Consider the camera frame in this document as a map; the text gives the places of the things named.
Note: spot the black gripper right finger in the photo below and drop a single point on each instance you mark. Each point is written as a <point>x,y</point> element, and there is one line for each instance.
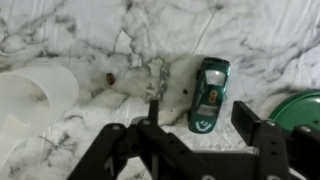
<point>273,153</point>

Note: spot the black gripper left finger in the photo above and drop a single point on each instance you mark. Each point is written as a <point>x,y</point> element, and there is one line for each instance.
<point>160,150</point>

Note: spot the green round lid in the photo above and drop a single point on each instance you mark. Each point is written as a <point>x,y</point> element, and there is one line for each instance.
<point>300,110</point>

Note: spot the green toy car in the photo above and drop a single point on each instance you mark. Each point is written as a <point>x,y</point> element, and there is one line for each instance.
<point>208,100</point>

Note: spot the translucent white plastic cup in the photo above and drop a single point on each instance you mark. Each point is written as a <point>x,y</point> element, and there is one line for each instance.
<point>36,96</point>

